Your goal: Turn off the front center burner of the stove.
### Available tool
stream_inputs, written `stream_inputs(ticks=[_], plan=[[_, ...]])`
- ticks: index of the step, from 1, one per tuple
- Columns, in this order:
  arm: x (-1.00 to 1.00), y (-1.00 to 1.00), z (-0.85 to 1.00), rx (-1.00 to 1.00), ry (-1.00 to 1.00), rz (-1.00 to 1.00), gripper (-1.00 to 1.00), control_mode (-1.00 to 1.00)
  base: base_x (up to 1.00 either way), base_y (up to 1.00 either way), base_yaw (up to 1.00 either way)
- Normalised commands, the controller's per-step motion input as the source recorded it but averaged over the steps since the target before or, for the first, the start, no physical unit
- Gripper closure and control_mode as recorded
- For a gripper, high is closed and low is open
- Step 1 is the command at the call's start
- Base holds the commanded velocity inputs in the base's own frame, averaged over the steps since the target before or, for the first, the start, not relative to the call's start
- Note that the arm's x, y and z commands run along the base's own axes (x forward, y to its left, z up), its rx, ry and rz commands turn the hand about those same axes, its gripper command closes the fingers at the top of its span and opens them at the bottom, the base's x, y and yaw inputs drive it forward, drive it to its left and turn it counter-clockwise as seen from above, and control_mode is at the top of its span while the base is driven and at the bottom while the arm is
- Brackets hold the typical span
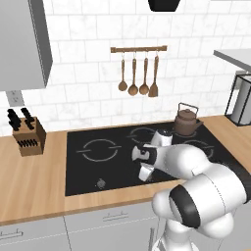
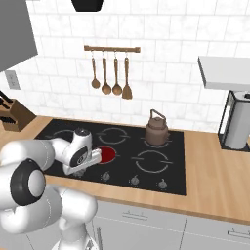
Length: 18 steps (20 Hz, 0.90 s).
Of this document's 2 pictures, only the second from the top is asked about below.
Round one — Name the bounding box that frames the round wooden spoon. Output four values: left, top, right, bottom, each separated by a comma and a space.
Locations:
111, 56, 124, 97

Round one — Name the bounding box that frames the black glass hob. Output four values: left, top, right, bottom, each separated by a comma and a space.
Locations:
34, 118, 188, 196

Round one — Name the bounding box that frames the black paper towel holder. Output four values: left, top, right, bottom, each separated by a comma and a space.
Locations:
217, 90, 250, 153

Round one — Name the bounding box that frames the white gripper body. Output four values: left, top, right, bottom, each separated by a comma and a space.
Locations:
62, 159, 100, 177

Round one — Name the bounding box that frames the white paper towel roll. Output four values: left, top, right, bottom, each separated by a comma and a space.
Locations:
224, 92, 250, 150

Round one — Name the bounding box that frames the wooden utensil rail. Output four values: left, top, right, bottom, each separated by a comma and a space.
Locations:
83, 45, 142, 54

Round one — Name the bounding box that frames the wooden knife block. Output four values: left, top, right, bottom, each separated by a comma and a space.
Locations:
0, 99, 37, 133

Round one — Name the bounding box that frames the grey wall socket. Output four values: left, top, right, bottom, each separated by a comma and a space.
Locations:
4, 69, 21, 91

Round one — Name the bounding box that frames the white wall shelf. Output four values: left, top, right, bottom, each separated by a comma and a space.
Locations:
197, 55, 250, 92

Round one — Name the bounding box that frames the black handled knife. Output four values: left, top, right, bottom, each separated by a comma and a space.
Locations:
0, 115, 18, 127
0, 90, 15, 109

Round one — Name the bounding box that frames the grey drawer front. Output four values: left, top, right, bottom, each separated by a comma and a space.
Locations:
93, 199, 188, 232
179, 214, 250, 250

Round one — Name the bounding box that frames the brown kettle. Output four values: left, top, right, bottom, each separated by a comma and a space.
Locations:
144, 108, 171, 146

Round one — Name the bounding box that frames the small wooden spoon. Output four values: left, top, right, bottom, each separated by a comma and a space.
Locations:
90, 56, 102, 90

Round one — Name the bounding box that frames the silver cupboard door handle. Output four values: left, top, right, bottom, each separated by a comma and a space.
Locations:
96, 227, 104, 250

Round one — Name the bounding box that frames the wooden spatula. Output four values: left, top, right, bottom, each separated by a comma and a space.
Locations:
121, 56, 134, 101

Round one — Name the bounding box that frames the wooden ladle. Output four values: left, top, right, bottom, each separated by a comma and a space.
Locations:
101, 56, 112, 96

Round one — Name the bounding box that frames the grey cupboard door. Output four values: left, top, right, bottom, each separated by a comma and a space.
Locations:
92, 215, 184, 250

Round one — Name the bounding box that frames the silver drawer handle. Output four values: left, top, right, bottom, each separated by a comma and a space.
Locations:
122, 210, 148, 222
227, 229, 250, 241

